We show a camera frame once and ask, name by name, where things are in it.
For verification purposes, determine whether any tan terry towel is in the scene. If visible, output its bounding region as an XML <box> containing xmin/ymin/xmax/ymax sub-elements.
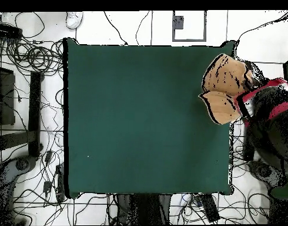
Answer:
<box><xmin>198</xmin><ymin>53</ymin><xmax>259</xmax><ymax>126</ymax></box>

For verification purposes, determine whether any black metal stand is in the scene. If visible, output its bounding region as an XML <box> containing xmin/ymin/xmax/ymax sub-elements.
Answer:
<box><xmin>242</xmin><ymin>131</ymin><xmax>256</xmax><ymax>162</ymax></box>
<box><xmin>0</xmin><ymin>65</ymin><xmax>44</xmax><ymax>158</ymax></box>

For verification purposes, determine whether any grey swivel chair base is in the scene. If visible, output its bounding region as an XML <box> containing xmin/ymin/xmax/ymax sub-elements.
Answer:
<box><xmin>248</xmin><ymin>159</ymin><xmax>287</xmax><ymax>189</ymax></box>
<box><xmin>0</xmin><ymin>155</ymin><xmax>38</xmax><ymax>190</ymax></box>

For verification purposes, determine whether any green fabric sheet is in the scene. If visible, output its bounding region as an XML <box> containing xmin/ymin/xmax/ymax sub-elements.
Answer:
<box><xmin>269</xmin><ymin>55</ymin><xmax>288</xmax><ymax>200</ymax></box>

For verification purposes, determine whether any black power strip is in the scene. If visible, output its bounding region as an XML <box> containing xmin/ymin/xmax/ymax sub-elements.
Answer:
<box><xmin>199</xmin><ymin>193</ymin><xmax>220</xmax><ymax>223</ymax></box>

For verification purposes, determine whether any dark green table cloth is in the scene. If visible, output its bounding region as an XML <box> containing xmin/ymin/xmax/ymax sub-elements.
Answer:
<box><xmin>63</xmin><ymin>37</ymin><xmax>236</xmax><ymax>200</ymax></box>

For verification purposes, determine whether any person's white shoe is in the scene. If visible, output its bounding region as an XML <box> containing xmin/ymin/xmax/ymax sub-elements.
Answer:
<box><xmin>65</xmin><ymin>11</ymin><xmax>84</xmax><ymax>30</ymax></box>

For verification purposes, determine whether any grey square floor frame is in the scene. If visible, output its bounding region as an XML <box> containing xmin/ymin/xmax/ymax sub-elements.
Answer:
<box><xmin>172</xmin><ymin>10</ymin><xmax>207</xmax><ymax>42</ymax></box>

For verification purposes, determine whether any thin black floor cable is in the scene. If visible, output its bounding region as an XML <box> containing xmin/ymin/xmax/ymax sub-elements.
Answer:
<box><xmin>103</xmin><ymin>11</ymin><xmax>129</xmax><ymax>46</ymax></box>

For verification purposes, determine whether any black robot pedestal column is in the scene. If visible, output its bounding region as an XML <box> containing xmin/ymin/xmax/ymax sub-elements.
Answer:
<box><xmin>115</xmin><ymin>194</ymin><xmax>172</xmax><ymax>225</ymax></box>

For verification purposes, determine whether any coiled black cable bundle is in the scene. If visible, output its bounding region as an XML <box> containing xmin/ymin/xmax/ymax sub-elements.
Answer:
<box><xmin>5</xmin><ymin>39</ymin><xmax>64</xmax><ymax>77</ymax></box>

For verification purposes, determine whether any black network switch box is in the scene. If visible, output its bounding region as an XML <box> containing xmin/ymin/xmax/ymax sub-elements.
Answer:
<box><xmin>0</xmin><ymin>22</ymin><xmax>23</xmax><ymax>40</ymax></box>

